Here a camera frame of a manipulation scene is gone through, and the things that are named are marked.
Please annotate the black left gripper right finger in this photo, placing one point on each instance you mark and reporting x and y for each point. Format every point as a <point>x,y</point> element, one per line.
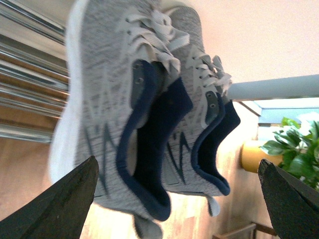
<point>292,205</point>

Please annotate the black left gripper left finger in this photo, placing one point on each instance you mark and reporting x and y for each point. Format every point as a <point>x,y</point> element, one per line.
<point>60,211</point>

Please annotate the grey knit sneaker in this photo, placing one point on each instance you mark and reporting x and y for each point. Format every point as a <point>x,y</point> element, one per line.
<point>189,166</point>
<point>126,97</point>

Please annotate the black metal shoe rack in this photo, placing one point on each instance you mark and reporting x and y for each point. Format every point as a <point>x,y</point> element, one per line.
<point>33,73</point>

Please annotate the green leafy plant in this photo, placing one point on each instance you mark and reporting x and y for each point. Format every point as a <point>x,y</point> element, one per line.
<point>298,146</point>

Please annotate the yellow plant pot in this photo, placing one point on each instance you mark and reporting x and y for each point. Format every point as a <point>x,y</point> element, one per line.
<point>251,155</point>

